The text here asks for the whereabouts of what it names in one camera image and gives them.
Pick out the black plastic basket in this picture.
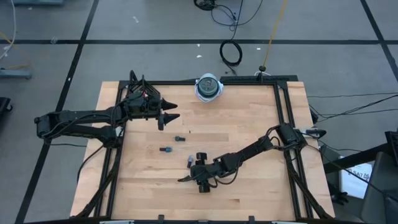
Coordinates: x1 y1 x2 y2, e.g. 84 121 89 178
126 74 161 103

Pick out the white floor cable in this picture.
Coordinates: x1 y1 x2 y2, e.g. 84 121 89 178
0 0 17 62

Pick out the small black floor object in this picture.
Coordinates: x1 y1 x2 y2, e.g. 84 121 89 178
329 183 349 206

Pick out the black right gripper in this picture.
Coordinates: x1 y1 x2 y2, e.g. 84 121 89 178
177 152 226 194

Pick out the yellow hanging cord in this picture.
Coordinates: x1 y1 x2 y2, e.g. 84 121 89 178
262 0 289 68

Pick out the black tangled floor cable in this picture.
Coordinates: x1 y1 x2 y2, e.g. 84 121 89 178
193 0 264 41

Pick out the black crate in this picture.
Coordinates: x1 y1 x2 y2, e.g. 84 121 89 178
384 130 398 167

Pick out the grey stand foot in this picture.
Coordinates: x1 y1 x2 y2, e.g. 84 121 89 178
0 68 33 80

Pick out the black caster object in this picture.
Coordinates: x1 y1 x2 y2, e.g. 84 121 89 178
0 96 13 113

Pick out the grey office chair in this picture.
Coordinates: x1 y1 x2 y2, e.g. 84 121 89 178
360 151 398 224

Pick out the black diagonal bar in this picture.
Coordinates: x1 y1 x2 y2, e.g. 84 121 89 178
323 141 398 175

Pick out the black aluminium table frame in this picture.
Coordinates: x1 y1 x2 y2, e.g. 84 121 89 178
70 70 336 222

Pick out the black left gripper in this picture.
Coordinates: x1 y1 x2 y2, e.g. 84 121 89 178
123 91 180 131

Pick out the black coiled floor cable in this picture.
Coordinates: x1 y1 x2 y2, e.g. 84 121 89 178
218 39 244 75

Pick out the white printed paper sheet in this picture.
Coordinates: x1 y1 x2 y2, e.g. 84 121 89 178
338 162 373 200

